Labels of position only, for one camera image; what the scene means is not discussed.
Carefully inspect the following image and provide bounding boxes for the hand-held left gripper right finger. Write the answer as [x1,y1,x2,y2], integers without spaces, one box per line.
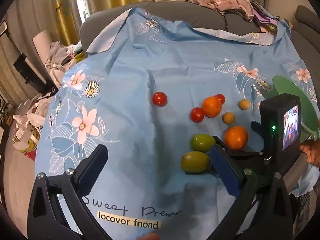
[205,144,293,240]

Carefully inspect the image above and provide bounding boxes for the black stand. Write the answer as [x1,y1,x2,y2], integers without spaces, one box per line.
[13,52,49,93]

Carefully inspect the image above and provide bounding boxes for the pile of grey clothes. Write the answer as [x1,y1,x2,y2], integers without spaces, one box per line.
[45,40,87,88]

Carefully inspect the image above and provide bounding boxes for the grey sofa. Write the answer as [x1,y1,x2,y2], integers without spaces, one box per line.
[79,1,283,55]

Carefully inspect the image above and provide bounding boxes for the white plastic bags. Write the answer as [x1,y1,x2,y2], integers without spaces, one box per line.
[12,97,53,160]

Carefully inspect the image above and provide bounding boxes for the grey striped cloth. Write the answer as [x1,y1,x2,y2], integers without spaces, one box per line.
[297,191,318,240]

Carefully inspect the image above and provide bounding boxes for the blue floral cloth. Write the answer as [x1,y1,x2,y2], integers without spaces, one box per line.
[36,6,320,240]

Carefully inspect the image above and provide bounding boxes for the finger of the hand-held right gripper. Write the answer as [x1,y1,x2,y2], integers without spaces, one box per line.
[251,121,263,138]
[214,135,266,170]

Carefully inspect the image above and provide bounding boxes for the green plastic bowl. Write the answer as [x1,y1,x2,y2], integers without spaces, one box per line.
[272,75,320,143]

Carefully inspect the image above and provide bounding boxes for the pile of pink clothes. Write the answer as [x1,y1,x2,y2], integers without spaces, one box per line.
[185,0,290,33]

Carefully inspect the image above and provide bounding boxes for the green fruit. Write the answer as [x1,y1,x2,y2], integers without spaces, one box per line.
[181,151,210,173]
[190,134,216,153]

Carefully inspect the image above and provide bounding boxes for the window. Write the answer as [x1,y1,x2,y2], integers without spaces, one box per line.
[73,0,90,23]

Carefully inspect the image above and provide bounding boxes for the orange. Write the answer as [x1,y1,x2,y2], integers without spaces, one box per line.
[224,126,249,150]
[202,96,222,118]

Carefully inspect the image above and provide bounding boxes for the white board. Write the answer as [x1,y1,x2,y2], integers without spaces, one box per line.
[32,29,60,63]

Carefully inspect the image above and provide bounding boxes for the grey armchair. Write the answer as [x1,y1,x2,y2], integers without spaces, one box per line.
[291,4,320,63]

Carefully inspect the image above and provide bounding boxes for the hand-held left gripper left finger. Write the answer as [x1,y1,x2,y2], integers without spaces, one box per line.
[27,144,109,240]

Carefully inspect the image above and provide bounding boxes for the person's right hand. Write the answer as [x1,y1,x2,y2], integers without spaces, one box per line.
[299,140,320,167]

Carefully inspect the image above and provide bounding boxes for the green plant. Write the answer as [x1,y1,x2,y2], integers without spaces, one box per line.
[0,99,13,127]

